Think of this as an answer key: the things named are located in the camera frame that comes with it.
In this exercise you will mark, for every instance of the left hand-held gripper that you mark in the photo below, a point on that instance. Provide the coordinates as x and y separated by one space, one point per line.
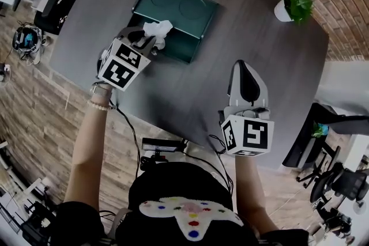
119 72

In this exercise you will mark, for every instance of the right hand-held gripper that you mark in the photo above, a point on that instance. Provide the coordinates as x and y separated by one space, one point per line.
255 135

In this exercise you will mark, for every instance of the white cloth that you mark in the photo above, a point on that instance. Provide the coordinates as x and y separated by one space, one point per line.
158 28

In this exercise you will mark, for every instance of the dark green drawer box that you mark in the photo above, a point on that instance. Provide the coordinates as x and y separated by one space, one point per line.
178 5

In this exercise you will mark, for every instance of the person's left forearm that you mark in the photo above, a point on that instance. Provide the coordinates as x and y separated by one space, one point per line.
86 147

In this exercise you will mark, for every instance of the person's right forearm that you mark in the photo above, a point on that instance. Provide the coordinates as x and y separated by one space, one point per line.
250 190

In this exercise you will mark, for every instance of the person's legs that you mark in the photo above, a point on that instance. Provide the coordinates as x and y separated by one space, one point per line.
201 152

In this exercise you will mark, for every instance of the teal potted plant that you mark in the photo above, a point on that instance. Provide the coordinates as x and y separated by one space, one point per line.
320 131

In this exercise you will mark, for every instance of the green plant in white pot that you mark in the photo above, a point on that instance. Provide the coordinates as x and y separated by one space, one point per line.
284 13

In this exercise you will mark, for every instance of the black mesh office chair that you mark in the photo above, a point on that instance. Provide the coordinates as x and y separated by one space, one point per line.
54 8
340 121

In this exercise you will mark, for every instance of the black chest-mounted device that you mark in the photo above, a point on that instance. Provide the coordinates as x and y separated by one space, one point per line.
160 144

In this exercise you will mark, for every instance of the grey bag with blue contents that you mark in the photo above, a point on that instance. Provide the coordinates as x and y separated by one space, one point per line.
29 40

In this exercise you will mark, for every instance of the person's black shirt torso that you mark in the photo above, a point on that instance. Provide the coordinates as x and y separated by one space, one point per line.
178 181

